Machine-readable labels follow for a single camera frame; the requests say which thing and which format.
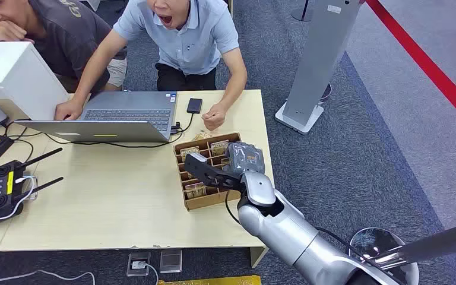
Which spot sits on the person's right hand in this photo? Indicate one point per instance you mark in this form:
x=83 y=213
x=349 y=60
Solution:
x=68 y=111
x=7 y=32

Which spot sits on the person's left hand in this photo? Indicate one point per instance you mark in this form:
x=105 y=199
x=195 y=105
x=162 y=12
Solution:
x=214 y=117

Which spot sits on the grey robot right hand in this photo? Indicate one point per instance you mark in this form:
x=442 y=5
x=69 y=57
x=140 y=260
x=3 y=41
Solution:
x=243 y=157

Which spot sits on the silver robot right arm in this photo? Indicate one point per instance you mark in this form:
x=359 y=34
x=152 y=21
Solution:
x=291 y=236

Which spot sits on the person's right forearm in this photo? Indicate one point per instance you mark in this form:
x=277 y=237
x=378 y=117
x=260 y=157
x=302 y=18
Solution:
x=88 y=80

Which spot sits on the person's left forearm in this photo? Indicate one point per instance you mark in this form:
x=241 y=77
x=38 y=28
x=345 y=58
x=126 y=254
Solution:
x=232 y=88

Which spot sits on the wooden slotted card box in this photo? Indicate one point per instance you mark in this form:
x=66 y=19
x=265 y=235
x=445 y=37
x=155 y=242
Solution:
x=208 y=198

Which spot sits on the person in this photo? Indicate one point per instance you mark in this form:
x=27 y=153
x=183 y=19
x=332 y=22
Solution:
x=66 y=39
x=184 y=43

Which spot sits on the black smartphone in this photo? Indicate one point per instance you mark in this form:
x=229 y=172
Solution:
x=194 y=105

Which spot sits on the white box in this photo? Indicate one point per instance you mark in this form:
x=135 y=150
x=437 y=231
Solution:
x=11 y=74

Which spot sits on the grey open laptop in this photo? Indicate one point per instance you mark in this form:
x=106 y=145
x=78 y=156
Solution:
x=129 y=108

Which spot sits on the clear plastic case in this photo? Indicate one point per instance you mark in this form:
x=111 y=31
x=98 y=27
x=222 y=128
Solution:
x=31 y=194

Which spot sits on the wooden table leg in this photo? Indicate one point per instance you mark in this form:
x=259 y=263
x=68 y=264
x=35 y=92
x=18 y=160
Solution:
x=257 y=255

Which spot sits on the black remote controller with antennas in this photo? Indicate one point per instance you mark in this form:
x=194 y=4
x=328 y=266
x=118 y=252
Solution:
x=0 y=196

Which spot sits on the grey kiosk stand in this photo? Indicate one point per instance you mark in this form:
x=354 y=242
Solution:
x=322 y=55

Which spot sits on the metal floor plate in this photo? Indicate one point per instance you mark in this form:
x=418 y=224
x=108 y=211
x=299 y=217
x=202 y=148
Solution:
x=171 y=261

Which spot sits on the yellow patterned sheet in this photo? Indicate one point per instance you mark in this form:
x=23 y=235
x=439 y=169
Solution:
x=212 y=281

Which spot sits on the dark stanchion base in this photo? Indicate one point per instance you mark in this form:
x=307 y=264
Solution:
x=302 y=13

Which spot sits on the floor power socket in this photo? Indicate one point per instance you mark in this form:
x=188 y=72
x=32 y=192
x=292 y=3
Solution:
x=138 y=264

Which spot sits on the chrome stanchion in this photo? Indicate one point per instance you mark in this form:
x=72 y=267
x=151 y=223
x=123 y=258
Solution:
x=428 y=246

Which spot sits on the red barrier belt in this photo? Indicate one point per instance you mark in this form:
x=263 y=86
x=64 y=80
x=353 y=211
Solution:
x=428 y=65

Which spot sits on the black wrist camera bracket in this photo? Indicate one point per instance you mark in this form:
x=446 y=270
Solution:
x=208 y=173

